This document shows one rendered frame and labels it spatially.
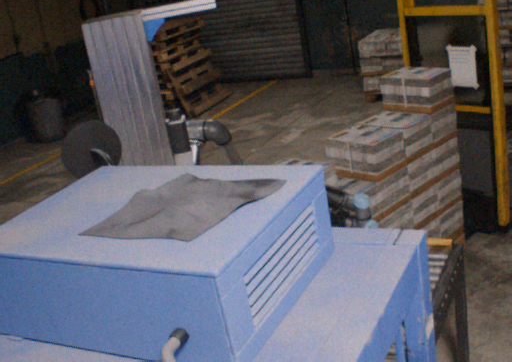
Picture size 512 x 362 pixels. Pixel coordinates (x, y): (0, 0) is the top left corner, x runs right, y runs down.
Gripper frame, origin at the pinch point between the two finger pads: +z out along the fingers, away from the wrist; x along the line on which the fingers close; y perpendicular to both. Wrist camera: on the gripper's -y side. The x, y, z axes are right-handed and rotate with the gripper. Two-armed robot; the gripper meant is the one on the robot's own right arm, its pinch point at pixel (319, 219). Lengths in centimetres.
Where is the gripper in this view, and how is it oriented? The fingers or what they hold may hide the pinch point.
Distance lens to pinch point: 332.7
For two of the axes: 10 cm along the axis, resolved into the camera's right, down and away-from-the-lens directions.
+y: -1.4, -9.3, -3.4
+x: -6.6, 3.4, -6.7
